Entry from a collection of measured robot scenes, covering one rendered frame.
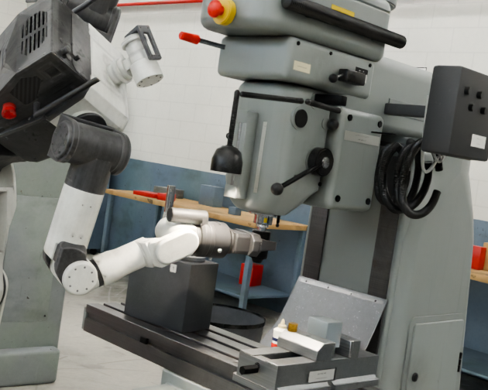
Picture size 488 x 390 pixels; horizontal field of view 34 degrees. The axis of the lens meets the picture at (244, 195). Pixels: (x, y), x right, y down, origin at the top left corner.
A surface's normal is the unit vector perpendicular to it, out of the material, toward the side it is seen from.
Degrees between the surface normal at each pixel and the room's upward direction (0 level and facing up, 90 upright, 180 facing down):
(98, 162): 98
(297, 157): 90
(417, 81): 90
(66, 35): 57
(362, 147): 90
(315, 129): 90
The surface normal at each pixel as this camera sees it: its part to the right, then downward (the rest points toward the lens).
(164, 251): 0.48, 0.24
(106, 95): 0.85, -0.41
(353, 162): 0.70, 0.14
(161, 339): -0.70, -0.07
